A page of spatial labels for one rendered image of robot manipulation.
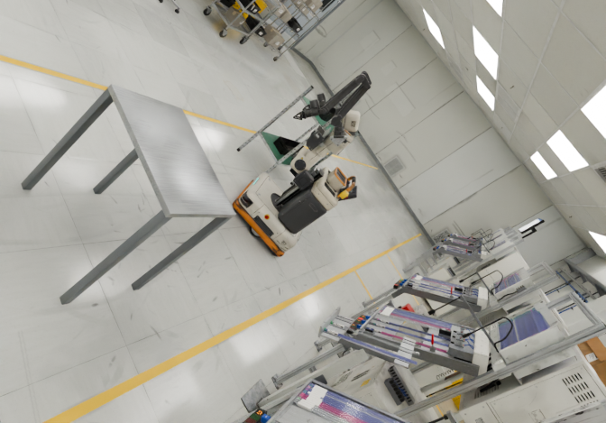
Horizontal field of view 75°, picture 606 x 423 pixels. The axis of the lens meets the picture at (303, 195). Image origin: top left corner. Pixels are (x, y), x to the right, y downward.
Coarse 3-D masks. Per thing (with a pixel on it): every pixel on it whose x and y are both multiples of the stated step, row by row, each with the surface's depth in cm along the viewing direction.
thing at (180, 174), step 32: (128, 96) 185; (128, 128) 173; (160, 128) 190; (128, 160) 231; (160, 160) 176; (192, 160) 197; (96, 192) 243; (160, 192) 163; (192, 192) 181; (224, 192) 203; (160, 224) 164
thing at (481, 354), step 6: (480, 330) 264; (486, 330) 266; (474, 336) 257; (480, 336) 252; (486, 336) 254; (474, 342) 242; (480, 342) 243; (486, 342) 244; (474, 348) 231; (480, 348) 232; (486, 348) 234; (474, 354) 226; (480, 354) 225; (486, 354) 224; (474, 360) 226; (480, 360) 225; (486, 360) 223; (480, 366) 225; (486, 366) 223; (480, 372) 225
